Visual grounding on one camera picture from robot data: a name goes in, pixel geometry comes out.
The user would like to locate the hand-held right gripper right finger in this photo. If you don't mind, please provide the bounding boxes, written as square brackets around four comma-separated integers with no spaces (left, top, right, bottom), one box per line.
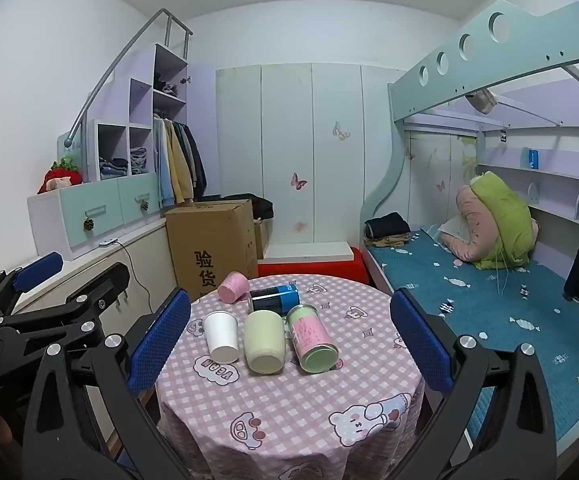
[390,287,560,480]

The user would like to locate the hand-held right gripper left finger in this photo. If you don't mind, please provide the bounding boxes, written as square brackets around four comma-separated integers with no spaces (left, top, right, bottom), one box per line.
[22,287,193,480]

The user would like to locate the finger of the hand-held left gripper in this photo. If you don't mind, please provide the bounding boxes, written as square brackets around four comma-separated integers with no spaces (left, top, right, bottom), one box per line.
[0,261,131,357]
[0,252,65,318]

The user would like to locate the white paper cup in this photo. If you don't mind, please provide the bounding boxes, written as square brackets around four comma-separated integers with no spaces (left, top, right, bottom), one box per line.
[204,311,240,363]

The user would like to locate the pink cup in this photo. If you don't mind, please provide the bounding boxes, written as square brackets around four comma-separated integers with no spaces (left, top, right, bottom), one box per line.
[218,271,249,304]

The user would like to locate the pale green cup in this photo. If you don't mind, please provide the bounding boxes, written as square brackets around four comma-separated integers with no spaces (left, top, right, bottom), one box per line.
[244,310,286,375]

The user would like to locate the cream low cabinet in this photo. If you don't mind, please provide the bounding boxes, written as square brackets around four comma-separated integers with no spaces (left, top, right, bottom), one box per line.
[14,217,178,411]

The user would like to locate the blue printed bed sheet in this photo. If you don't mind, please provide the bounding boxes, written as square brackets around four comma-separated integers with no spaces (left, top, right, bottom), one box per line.
[367,230,579,443]

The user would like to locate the purple stair cabinet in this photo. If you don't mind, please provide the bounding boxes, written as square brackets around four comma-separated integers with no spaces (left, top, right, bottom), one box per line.
[27,42,190,261]

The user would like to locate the strawberry plush toy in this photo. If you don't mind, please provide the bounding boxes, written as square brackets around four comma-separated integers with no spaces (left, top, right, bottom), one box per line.
[38,156,83,194]

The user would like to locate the pink and green can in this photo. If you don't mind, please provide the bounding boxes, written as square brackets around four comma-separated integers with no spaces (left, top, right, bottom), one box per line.
[286,304,339,375]

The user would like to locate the large cardboard box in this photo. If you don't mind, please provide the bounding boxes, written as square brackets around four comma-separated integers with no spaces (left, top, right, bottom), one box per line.
[165,199,259,301]

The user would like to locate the white pillow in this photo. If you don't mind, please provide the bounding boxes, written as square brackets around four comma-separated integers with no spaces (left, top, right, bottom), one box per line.
[437,217,473,246]

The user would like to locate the folded dark clothes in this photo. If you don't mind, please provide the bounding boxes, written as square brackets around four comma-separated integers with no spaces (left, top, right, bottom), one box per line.
[364,211,413,248]

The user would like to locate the blue metal can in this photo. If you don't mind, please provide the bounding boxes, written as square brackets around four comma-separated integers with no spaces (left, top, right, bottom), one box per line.
[248,284,301,315]

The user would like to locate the folded blue jeans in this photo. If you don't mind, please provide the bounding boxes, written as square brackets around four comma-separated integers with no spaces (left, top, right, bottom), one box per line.
[100,157,129,178]

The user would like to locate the red stool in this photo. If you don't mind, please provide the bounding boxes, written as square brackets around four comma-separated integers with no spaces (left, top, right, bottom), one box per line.
[258,247,370,286]

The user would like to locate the pink quilt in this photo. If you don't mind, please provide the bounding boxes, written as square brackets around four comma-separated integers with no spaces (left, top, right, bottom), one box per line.
[441,184,540,263]

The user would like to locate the pink checked tablecloth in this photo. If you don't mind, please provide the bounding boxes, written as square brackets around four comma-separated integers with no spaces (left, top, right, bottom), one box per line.
[156,274,426,480]

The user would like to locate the light blue hanging jacket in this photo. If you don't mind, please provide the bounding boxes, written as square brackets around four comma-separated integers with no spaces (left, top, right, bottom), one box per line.
[152,119,176,208]

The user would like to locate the white board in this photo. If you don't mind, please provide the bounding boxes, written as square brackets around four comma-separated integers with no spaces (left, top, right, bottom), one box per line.
[264,241,354,263]

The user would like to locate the small cardboard box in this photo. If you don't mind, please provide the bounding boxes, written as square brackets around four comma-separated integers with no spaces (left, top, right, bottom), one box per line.
[254,217,270,260]

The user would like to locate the green quilt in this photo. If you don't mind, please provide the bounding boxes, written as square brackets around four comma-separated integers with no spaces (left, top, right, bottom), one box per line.
[471,171,534,270]

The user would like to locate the tan hanging coat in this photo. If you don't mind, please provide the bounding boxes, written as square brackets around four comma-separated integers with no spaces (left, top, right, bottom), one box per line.
[164,120,194,205]

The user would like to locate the dark hanging coat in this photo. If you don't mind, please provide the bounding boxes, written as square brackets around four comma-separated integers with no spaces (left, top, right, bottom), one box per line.
[182,122,208,201]

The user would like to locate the black bag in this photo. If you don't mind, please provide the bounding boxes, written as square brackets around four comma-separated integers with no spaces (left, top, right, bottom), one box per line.
[220,193,274,220]

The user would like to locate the dark clothes pile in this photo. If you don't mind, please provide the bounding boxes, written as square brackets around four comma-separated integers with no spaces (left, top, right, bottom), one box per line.
[154,74,179,97]

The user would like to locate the grey metal handrail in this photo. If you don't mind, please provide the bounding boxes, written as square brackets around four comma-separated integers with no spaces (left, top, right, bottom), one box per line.
[64,8,194,148]

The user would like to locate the white wardrobe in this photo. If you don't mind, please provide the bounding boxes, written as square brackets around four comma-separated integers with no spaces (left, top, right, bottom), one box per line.
[216,62,410,256]

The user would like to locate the black cable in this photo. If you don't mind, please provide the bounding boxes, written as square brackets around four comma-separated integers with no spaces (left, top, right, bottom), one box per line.
[116,241,154,307]

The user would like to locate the teal bunk bed frame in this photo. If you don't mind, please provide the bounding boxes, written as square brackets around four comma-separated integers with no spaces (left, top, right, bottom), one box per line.
[359,0,579,461]

